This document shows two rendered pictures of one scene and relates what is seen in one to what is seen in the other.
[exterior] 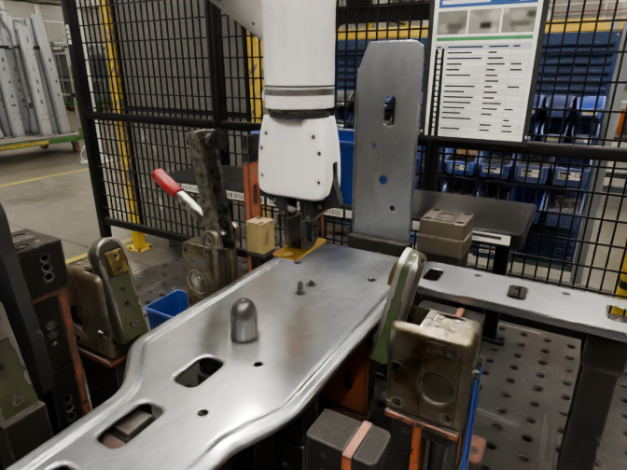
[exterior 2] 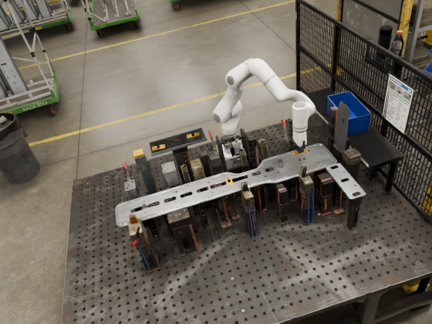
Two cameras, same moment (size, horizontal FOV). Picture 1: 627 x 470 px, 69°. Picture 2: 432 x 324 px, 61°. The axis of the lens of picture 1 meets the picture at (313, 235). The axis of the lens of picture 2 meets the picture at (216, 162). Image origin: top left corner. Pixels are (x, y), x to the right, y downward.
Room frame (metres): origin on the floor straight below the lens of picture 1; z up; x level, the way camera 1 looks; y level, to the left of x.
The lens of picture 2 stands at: (-0.86, -1.00, 2.54)
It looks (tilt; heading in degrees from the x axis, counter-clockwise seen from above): 40 degrees down; 52
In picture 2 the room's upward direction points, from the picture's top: 11 degrees counter-clockwise
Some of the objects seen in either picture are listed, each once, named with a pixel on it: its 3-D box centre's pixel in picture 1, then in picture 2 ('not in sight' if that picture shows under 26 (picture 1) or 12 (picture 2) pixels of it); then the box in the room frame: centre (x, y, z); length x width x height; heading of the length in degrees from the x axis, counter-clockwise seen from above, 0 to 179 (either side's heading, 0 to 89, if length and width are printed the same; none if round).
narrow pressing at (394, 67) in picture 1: (384, 145); (341, 127); (0.80, -0.12, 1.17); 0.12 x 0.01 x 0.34; 60
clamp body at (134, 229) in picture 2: not in sight; (144, 246); (-0.43, 0.38, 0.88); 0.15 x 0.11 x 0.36; 60
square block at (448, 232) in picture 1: (438, 308); (349, 174); (0.75, -0.23, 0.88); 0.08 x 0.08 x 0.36; 60
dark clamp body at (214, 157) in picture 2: not in sight; (218, 175); (0.24, 0.44, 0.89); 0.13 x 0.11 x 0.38; 60
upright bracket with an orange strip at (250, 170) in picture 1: (256, 275); not in sight; (0.74, 0.10, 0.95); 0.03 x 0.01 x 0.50; 150
